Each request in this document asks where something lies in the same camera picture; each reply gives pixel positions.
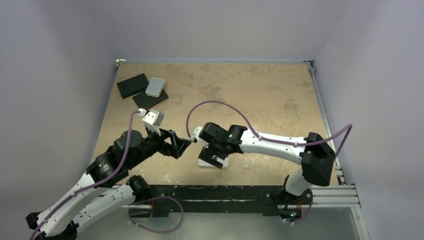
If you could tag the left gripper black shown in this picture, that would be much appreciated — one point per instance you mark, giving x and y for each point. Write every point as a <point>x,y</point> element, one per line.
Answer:
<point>180,143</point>

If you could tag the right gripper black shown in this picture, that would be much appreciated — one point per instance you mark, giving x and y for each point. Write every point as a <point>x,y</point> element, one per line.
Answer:
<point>210,154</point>

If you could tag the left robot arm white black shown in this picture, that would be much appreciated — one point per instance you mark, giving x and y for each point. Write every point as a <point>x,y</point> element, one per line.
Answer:
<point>92,197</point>

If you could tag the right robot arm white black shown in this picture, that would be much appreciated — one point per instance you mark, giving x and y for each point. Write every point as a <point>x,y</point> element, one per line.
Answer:
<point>314,156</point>

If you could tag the black box with slots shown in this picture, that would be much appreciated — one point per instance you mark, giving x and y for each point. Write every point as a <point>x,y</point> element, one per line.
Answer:
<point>144,101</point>

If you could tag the translucent grey plastic case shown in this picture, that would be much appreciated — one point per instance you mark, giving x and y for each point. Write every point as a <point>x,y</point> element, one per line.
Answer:
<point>155,87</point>

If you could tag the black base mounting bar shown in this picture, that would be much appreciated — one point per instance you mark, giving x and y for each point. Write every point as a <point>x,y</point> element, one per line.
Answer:
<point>267,200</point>

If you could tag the black box upper left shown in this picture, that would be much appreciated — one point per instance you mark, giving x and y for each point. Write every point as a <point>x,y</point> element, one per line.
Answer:
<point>133,85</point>

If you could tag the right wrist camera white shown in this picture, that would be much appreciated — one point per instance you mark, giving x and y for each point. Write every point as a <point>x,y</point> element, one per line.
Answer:
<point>195,137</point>

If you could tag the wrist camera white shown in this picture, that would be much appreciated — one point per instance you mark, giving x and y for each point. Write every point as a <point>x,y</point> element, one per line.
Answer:
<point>195,137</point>
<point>152,119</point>

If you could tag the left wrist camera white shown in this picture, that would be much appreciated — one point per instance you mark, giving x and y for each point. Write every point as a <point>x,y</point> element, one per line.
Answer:
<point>152,119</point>

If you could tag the aluminium frame rail right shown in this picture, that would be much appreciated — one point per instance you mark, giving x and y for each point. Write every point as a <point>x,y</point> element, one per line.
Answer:
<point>333,196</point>

